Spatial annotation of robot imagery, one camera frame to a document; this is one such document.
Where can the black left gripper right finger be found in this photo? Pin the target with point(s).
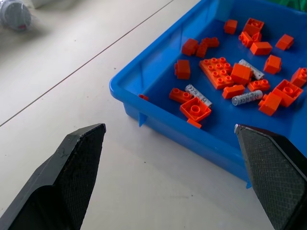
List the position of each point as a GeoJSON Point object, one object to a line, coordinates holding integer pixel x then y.
{"type": "Point", "coordinates": [275, 177]}

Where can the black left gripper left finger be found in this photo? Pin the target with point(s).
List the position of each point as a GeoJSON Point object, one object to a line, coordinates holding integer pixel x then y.
{"type": "Point", "coordinates": [60, 182]}

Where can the grey printed battery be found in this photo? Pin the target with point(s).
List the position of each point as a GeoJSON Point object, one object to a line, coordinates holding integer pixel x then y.
{"type": "Point", "coordinates": [200, 95]}
{"type": "Point", "coordinates": [256, 71]}
{"type": "Point", "coordinates": [247, 98]}

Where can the orange studded flat plate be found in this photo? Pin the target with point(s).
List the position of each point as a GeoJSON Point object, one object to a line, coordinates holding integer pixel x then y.
{"type": "Point", "coordinates": [216, 72]}

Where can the blue plastic tray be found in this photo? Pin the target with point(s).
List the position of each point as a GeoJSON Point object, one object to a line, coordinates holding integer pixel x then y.
{"type": "Point", "coordinates": [163, 76]}

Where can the grey cylindrical object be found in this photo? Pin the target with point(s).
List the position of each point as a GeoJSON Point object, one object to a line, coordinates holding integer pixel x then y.
{"type": "Point", "coordinates": [14, 14]}

